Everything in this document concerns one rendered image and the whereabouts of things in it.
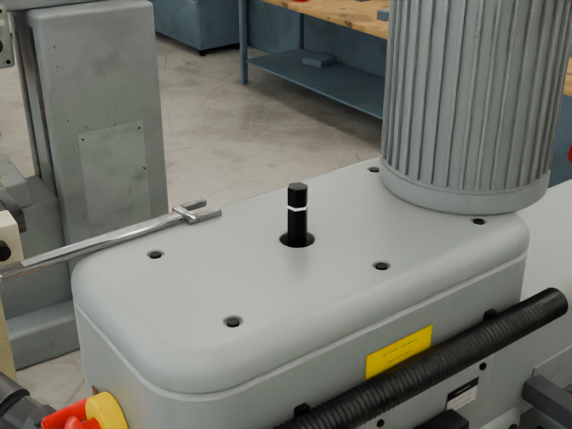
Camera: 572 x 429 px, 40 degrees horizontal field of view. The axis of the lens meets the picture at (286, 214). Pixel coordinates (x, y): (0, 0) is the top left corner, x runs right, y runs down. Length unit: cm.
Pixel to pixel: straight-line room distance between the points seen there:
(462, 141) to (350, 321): 25
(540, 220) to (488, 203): 32
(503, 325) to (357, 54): 645
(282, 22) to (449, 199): 726
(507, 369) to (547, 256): 17
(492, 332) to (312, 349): 23
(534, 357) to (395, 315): 34
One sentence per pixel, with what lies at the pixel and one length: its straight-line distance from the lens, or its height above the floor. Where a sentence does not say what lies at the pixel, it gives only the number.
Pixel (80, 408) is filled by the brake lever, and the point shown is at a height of 171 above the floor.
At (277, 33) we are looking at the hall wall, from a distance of 819.
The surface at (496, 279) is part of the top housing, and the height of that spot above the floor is 184.
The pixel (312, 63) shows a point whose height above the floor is 26.
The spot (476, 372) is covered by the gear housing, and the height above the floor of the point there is 171.
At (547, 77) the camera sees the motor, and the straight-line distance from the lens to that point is 87.
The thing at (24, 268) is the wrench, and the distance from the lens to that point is 80.
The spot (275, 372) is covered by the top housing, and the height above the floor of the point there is 185.
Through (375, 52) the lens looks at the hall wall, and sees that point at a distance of 705.
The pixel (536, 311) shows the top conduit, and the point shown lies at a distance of 91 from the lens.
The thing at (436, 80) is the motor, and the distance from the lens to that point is 85.
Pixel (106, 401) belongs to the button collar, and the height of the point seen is 179.
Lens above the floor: 229
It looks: 27 degrees down
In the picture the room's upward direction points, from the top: straight up
